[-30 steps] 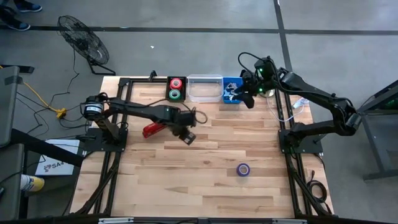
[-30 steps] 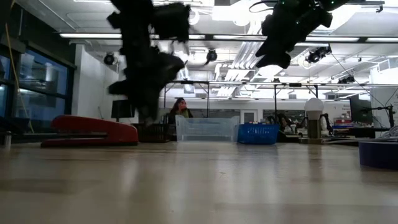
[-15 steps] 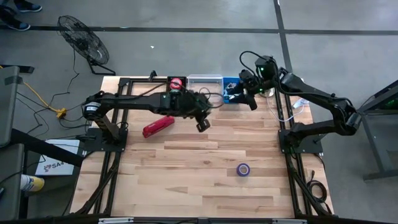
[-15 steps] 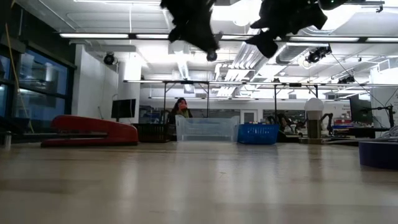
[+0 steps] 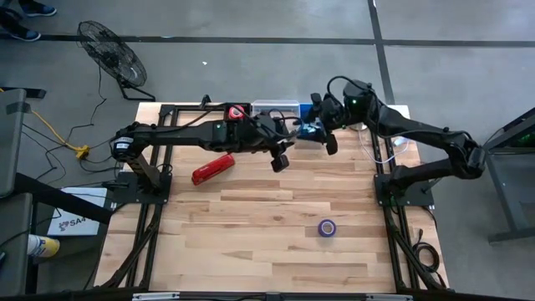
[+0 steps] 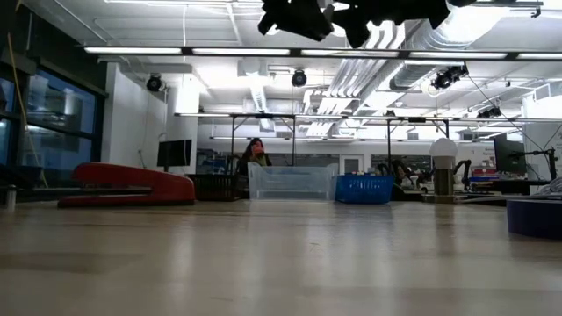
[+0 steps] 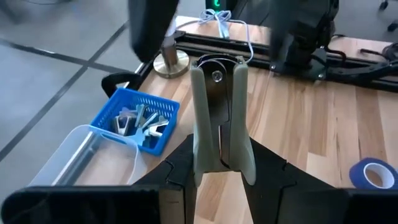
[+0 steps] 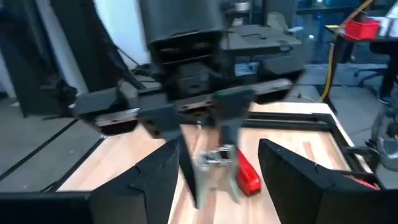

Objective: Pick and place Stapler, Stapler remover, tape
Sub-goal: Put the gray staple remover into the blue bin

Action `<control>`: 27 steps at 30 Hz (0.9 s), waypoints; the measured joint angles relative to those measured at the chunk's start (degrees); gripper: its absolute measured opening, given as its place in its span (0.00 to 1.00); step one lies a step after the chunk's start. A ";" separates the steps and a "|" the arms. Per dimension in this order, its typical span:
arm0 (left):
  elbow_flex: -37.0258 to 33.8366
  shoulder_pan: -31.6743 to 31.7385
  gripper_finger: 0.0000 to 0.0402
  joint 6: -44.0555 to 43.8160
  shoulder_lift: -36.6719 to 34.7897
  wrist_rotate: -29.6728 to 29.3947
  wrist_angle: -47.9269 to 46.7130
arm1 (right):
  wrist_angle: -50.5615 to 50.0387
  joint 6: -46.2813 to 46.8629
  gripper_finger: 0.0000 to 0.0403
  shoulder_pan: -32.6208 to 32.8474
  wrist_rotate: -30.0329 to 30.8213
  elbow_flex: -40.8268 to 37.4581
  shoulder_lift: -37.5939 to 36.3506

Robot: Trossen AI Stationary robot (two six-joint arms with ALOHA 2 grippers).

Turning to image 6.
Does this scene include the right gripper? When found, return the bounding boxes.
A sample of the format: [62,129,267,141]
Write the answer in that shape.
[256,0,452,49]

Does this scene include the red cylindrical bottle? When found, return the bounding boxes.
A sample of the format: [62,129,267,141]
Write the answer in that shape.
[56,162,197,209]

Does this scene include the purple tape roll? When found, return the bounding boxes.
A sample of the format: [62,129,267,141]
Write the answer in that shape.
[506,198,562,241]

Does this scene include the black ceiling track light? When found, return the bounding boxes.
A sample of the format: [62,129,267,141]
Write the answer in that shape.
[430,64,470,91]
[477,104,502,119]

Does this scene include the clear plastic bin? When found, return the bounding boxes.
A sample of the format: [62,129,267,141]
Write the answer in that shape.
[247,161,340,202]

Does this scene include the person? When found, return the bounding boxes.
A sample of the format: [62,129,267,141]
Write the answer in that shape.
[236,137,273,176]

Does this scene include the blue plastic bin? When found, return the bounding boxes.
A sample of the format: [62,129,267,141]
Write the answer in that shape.
[335,174,395,205]

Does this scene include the bulb lamp with brass base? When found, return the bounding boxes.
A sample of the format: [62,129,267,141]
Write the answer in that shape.
[423,137,460,205]

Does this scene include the black plastic bin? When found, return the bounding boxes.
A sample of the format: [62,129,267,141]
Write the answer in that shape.
[188,173,249,202]

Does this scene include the long ceiling light strip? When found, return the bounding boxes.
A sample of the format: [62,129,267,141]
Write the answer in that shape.
[83,46,562,61]

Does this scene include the black monitor on stand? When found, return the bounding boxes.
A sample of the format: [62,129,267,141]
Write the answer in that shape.
[156,139,193,173]

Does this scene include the black desk monitor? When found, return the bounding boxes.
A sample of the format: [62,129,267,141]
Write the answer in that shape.
[494,133,528,175]

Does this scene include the cluttered background desk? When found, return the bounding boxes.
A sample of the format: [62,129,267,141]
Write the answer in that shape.
[454,173,552,197]

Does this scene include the black background rig frame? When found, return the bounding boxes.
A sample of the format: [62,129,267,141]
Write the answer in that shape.
[230,112,298,168]
[385,116,451,176]

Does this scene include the yellow hanging cord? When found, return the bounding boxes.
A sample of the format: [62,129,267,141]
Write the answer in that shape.
[6,30,49,190]

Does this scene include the small grey metal post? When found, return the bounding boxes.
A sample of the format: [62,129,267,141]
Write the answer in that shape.
[4,183,17,212]

